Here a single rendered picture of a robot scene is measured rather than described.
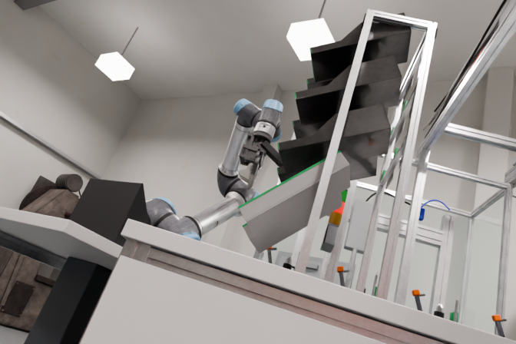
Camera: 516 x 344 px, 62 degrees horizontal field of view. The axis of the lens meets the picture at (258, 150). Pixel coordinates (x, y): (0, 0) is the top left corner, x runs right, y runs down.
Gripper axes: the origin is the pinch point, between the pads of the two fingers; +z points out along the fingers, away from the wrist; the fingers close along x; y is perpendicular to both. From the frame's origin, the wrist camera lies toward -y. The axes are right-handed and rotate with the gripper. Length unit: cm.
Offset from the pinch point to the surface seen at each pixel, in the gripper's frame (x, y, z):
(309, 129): 26.0, -15.7, -13.4
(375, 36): 46, -27, -36
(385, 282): 48, -41, 29
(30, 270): -544, 384, 39
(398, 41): 44, -34, -38
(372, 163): 28.1, -35.6, -6.7
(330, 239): -17.9, -31.5, 4.4
